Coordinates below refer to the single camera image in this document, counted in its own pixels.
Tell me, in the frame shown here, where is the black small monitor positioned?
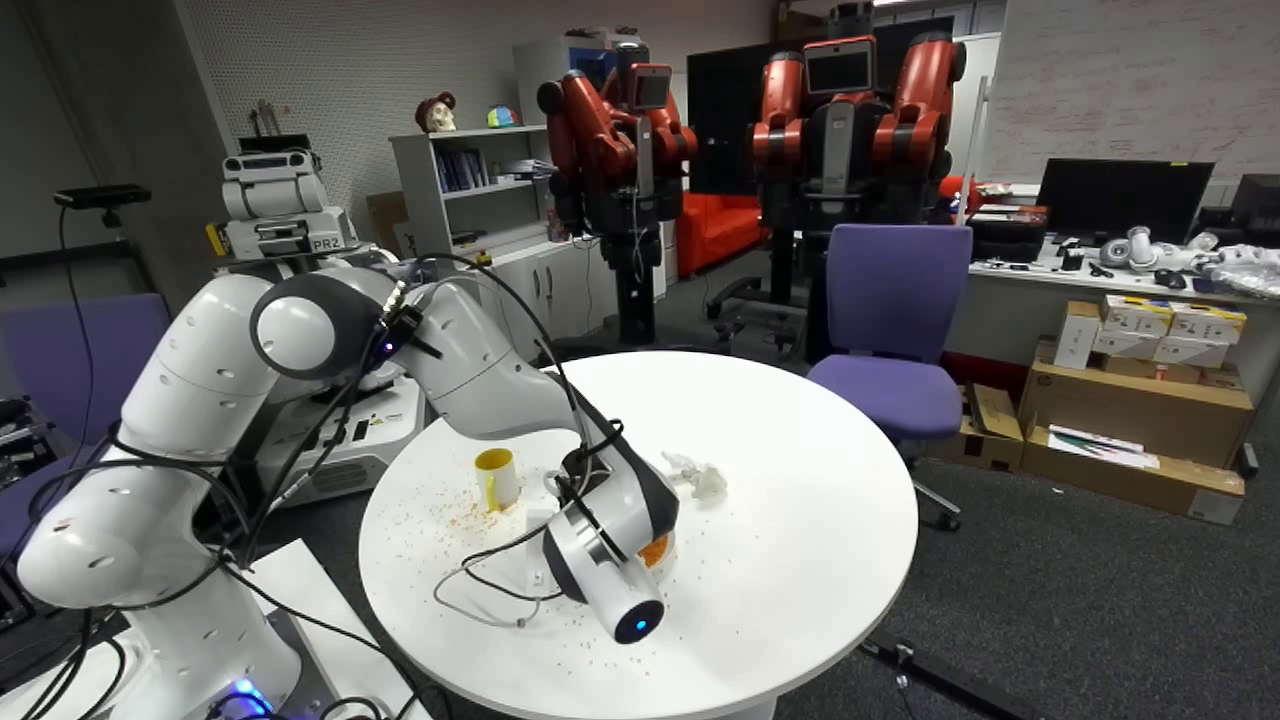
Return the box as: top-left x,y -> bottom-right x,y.
1226,172 -> 1280,251

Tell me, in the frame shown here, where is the crumpled white tissue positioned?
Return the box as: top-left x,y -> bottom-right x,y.
662,454 -> 732,517

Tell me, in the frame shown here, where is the white robot base platform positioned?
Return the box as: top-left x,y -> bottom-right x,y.
0,532 -> 431,720

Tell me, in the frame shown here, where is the purple office chair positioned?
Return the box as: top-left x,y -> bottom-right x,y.
810,220 -> 978,575
0,291 -> 186,557

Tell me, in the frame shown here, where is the white low cabinet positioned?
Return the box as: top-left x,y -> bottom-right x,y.
457,228 -> 626,377

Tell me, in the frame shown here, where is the white mobile robot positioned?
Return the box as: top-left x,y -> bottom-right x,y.
215,133 -> 431,514

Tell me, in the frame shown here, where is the flat cardboard box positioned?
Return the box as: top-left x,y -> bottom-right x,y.
1020,426 -> 1252,525

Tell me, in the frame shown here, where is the black box on desk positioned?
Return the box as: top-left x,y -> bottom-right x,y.
967,205 -> 1054,267

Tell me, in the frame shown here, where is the white desk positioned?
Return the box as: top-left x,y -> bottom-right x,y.
967,255 -> 1280,404

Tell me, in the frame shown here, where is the black camera on stand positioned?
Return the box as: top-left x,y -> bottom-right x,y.
52,181 -> 158,236

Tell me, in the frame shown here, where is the black wide monitor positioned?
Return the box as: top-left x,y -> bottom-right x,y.
1038,158 -> 1215,249

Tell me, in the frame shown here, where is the wall whiteboard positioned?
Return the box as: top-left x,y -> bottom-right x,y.
986,0 -> 1280,205

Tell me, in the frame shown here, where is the red sofa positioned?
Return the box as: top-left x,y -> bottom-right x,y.
674,191 -> 771,281

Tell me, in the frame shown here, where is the white desk clutter pile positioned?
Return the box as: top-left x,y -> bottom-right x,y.
1054,225 -> 1280,299

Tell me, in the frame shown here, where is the red Baxter robot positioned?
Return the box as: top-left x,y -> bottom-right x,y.
705,38 -> 971,366
537,62 -> 699,353

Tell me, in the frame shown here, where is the mannequin head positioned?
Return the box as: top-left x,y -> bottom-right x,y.
411,90 -> 461,138

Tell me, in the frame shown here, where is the white and yellow box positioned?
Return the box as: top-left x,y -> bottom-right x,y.
1054,298 -> 1114,377
1157,299 -> 1252,377
1100,291 -> 1175,370

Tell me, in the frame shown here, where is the white shelf unit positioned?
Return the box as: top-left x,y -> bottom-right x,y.
387,120 -> 555,271

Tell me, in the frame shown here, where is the large cardboard box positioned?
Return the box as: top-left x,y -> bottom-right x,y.
1016,355 -> 1256,470

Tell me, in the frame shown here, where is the small cardboard box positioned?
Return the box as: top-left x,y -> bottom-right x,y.
958,379 -> 1028,471

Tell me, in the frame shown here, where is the black tripod leg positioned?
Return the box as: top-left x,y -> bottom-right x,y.
856,638 -> 1026,720

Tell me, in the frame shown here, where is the yellow mug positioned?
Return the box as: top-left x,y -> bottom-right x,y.
474,445 -> 523,517

